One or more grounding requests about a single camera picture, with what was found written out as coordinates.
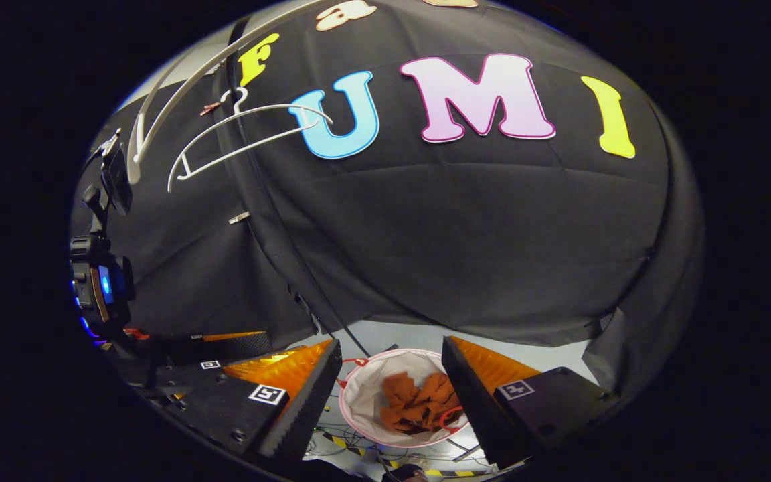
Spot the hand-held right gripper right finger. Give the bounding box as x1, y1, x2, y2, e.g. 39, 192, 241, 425
440, 335, 622, 471

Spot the yellow black hazard tape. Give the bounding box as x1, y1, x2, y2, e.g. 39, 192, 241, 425
322, 434, 367, 459

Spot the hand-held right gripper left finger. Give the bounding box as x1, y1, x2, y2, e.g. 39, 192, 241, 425
158, 338, 344, 463

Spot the orange corduroy jacket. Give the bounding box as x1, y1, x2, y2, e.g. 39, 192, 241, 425
379, 372, 464, 434

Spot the black clothes rail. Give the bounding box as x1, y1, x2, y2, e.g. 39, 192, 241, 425
227, 17, 373, 359

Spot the white laundry hamper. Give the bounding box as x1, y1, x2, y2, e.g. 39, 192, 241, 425
337, 348, 473, 449

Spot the white plastic clothes hanger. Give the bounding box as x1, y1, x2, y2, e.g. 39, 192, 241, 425
167, 87, 335, 193
126, 0, 334, 186

